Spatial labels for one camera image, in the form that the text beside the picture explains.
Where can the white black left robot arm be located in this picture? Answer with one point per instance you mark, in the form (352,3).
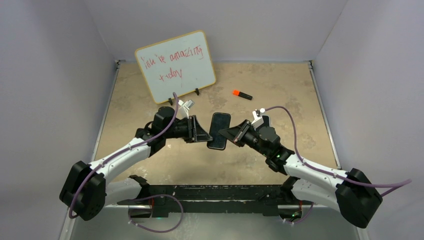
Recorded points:
(85,188)

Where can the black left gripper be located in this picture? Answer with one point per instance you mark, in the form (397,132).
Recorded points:
(195,133)

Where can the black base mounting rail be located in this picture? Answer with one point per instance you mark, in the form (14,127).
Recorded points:
(268,200)

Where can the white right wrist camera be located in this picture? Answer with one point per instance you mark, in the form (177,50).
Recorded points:
(258,117)

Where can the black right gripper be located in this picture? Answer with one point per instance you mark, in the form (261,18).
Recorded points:
(237,133)

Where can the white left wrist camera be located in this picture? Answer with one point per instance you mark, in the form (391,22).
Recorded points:
(184,107)

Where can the yellow framed whiteboard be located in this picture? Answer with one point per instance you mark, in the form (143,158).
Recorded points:
(179,65)

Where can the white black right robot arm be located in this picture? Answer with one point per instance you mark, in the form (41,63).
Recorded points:
(348,192)

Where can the orange capped black marker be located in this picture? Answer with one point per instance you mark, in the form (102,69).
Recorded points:
(242,95)

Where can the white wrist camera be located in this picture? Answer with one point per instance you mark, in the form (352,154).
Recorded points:
(258,117)
(184,107)

